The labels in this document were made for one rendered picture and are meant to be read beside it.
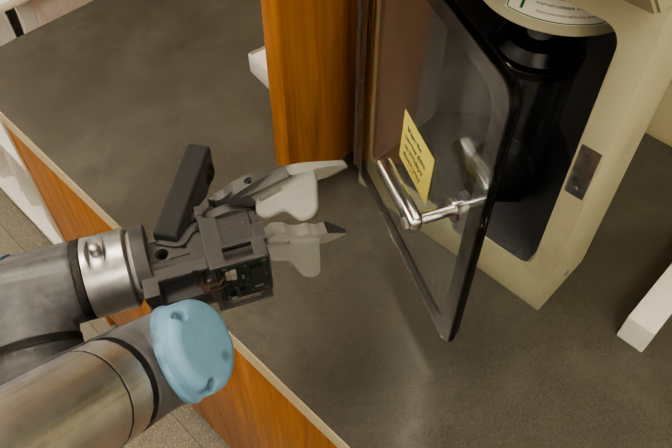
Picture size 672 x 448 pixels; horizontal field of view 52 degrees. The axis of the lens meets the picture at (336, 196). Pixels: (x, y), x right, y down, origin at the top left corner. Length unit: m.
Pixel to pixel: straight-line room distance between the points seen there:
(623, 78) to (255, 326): 0.53
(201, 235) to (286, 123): 0.32
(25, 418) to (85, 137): 0.78
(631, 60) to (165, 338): 0.44
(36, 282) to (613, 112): 0.53
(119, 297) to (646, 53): 0.50
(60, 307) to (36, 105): 0.67
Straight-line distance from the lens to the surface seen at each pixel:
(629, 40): 0.64
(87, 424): 0.46
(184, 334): 0.51
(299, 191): 0.62
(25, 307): 0.64
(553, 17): 0.70
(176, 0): 1.42
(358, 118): 0.92
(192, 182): 0.67
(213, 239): 0.62
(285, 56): 0.84
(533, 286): 0.91
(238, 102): 1.17
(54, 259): 0.64
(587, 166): 0.74
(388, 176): 0.69
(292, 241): 0.70
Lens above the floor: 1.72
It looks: 50 degrees down
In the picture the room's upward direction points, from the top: straight up
